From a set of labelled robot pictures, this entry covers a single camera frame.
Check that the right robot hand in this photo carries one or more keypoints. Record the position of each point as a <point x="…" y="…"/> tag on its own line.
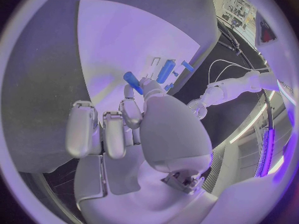
<point x="172" y="130"/>

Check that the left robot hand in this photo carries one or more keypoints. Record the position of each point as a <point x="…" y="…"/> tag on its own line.
<point x="198" y="107"/>

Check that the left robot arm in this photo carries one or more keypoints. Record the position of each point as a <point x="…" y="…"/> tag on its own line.
<point x="233" y="89"/>

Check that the white task board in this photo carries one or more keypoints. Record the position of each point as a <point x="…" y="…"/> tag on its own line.
<point x="130" y="41"/>

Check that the small blue plug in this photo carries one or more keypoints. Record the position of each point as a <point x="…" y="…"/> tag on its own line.
<point x="169" y="86"/>
<point x="175" y="73"/>

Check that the blue peg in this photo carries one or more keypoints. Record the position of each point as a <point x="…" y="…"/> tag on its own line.
<point x="187" y="66"/>

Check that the long blue cylinder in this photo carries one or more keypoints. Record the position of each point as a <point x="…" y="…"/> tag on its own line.
<point x="166" y="71"/>

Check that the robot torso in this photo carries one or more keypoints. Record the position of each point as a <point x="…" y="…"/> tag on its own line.
<point x="275" y="59"/>

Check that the workshop rack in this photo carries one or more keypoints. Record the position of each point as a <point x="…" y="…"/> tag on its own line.
<point x="238" y="7"/>

